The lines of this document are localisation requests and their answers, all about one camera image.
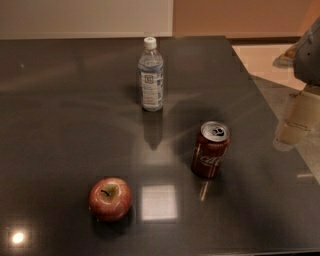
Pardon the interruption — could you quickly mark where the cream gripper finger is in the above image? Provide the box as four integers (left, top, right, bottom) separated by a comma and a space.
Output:
273, 84, 320, 151

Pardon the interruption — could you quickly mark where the red apple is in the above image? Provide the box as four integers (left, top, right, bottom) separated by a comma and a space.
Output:
88, 177, 132, 222

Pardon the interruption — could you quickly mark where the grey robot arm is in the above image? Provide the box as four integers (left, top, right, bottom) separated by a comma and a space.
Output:
273, 18, 320, 151

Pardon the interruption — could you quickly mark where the clear plastic water bottle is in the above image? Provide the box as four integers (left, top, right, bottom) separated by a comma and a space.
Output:
138, 37, 164, 112

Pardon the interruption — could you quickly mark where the red cola can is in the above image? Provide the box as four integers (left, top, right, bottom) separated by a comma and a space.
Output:
191, 121, 230, 179

